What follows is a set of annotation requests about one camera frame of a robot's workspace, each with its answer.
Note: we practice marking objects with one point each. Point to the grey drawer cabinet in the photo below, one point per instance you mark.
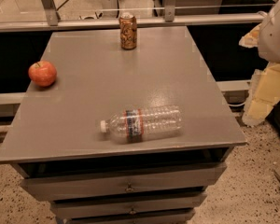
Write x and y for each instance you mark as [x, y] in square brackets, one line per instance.
[56, 130]

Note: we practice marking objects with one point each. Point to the top grey drawer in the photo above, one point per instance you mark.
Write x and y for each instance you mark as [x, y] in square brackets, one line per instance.
[129, 181]

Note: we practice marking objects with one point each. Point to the grey metal railing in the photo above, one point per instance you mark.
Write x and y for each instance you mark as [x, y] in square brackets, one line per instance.
[57, 15]

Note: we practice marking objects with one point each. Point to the bottom grey drawer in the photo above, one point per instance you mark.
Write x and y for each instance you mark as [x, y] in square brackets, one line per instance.
[159, 217]

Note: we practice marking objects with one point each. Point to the clear plastic water bottle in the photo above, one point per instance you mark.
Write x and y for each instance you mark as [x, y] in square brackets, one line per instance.
[140, 124]

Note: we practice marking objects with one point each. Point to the grey drawer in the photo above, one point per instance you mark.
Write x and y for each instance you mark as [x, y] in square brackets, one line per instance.
[129, 181]
[159, 217]
[130, 205]

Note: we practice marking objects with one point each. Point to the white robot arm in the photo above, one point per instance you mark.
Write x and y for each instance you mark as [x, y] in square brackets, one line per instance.
[269, 35]

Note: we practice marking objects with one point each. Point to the red apple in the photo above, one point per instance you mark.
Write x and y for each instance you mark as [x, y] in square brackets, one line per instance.
[42, 73]

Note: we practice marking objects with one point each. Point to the middle grey drawer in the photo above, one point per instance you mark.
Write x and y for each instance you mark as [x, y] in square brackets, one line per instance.
[130, 205]

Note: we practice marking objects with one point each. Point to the brown soda can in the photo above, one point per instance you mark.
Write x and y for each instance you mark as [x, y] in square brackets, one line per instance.
[128, 30]

